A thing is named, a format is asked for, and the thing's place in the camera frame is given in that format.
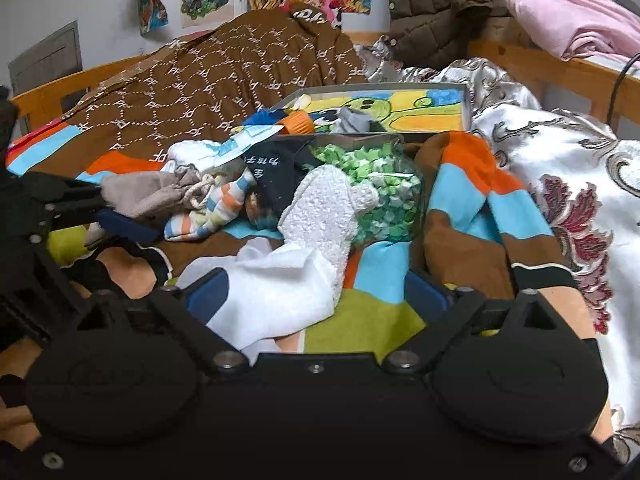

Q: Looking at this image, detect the white fluffy sock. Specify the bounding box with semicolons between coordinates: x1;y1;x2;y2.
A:
277;165;381;306

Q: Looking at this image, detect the white floral satin quilt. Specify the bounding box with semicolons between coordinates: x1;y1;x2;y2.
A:
357;35;640;466

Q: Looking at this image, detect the grey-brown sock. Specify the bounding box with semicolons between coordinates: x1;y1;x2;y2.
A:
85;167;206;247

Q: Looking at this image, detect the white cloth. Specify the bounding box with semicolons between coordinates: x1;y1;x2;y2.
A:
177;237;343;351

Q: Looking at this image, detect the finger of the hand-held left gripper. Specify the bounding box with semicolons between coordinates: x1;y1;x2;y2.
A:
20;171;108;221
55;209;163;281

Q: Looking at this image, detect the grey sock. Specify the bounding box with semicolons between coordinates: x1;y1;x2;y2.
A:
332;107;388;135

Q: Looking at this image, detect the brown puffer jacket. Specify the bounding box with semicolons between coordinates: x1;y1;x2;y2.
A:
387;0;551;68

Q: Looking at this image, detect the wooden bed rail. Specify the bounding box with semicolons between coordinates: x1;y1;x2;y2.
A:
345;20;640;128

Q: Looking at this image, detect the green patterned bag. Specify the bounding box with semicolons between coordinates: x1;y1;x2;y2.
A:
307;140;426;243

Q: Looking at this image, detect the brown patterned blanket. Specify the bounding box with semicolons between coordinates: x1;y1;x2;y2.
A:
65;2;368;171

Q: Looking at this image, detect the colourful striped blanket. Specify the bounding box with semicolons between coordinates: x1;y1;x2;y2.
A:
5;120;616;461

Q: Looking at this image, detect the blue white mask packet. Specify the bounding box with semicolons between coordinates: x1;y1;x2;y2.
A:
200;122;286;166

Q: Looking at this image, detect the black sock with white print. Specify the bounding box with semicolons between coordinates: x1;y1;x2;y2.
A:
242;137;321;231

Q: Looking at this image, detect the blue plastic bag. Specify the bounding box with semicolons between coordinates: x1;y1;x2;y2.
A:
245;109;287;127

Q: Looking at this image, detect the black cable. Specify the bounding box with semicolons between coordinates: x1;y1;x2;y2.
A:
605;52;640;126

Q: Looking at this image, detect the pink blanket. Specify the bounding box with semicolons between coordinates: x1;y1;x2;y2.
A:
497;0;640;63

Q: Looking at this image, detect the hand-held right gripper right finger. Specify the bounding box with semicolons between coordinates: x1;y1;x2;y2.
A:
385;269;561;376

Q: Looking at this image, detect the pastel striped sock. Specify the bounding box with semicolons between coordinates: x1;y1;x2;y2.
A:
164;167;258;241

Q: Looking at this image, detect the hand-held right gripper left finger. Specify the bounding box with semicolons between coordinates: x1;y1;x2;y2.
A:
75;269;251;371

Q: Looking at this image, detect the torn colourful paper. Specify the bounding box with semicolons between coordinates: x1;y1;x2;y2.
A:
117;0;169;36

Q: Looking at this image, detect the orange ridged packet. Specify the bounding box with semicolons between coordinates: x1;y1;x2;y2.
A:
282;111;316;136

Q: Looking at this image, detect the grey door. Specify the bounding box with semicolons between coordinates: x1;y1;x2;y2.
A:
9;20;83;96

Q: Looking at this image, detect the grey box with cartoon painting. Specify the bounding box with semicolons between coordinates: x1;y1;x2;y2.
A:
267;82;473;136

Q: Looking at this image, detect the wooden bed frame board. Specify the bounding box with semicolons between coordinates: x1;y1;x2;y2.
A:
10;52;146;121

